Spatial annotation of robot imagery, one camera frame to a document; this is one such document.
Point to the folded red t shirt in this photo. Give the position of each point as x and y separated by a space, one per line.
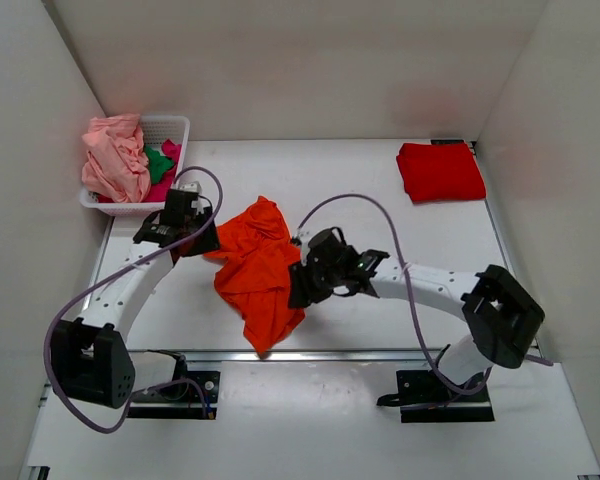
440 172

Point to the wrist white camera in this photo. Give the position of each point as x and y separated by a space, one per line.
193 187
301 241

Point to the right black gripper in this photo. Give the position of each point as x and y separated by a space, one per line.
302 292

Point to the green t shirt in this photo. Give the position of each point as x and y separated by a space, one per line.
158 164

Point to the pink t shirt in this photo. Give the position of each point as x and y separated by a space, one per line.
116 166

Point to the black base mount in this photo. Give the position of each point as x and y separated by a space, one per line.
421 398
180 385

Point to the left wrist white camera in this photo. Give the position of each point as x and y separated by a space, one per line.
193 187

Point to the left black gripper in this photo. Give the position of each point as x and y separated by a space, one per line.
211 240

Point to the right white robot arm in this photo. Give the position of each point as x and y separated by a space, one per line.
502 318

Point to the magenta t shirt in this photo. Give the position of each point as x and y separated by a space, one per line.
158 192

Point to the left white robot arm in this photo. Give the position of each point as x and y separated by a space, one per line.
89 356

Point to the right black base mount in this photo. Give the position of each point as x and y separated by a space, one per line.
421 398

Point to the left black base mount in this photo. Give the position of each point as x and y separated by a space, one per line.
180 385

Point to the black bracket at wall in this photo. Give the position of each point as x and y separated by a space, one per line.
446 141

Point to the orange t shirt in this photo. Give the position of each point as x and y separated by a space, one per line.
255 254

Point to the white plastic basket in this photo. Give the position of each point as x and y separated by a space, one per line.
156 129

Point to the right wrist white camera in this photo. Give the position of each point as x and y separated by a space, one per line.
301 241

